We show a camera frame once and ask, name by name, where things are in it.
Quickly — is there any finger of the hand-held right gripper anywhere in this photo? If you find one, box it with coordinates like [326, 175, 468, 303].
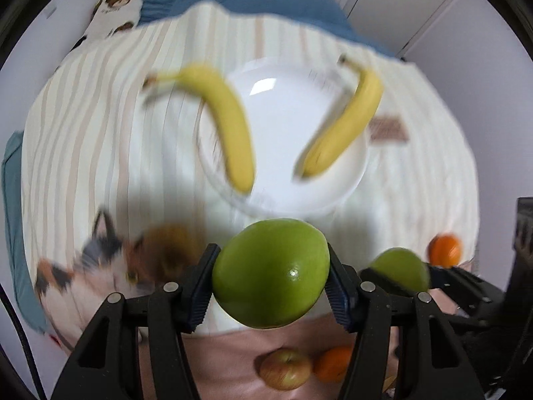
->
[360, 267, 411, 298]
[428, 266, 475, 290]

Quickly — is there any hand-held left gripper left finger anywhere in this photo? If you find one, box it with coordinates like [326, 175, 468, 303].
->
[50, 242, 221, 400]

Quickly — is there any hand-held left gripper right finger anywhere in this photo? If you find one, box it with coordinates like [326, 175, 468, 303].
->
[325, 244, 488, 400]

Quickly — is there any orange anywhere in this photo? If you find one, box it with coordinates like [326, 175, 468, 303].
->
[313, 345, 356, 383]
[428, 233, 464, 269]

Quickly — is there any green apple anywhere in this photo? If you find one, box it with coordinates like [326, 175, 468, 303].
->
[368, 247, 431, 294]
[212, 218, 331, 329]

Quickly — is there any red yellow apple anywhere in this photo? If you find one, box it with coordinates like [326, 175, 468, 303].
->
[259, 348, 313, 391]

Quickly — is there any yellow banana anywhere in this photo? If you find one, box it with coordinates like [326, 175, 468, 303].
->
[293, 53, 384, 181]
[142, 63, 256, 194]

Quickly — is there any white plate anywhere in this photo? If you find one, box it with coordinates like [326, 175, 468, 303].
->
[197, 54, 371, 217]

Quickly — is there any pink cloth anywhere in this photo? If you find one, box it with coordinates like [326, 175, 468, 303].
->
[137, 312, 400, 400]

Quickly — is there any cat print blanket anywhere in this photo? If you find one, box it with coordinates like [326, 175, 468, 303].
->
[34, 207, 167, 357]

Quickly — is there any brown label patch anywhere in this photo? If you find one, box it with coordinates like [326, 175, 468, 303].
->
[368, 117, 409, 144]

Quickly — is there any striped beige blanket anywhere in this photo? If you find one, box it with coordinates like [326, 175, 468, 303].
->
[21, 2, 479, 338]

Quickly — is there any bear print pillow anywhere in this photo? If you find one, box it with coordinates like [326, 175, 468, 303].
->
[73, 0, 144, 51]

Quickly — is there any black cable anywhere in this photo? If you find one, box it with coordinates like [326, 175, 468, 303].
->
[0, 285, 47, 400]

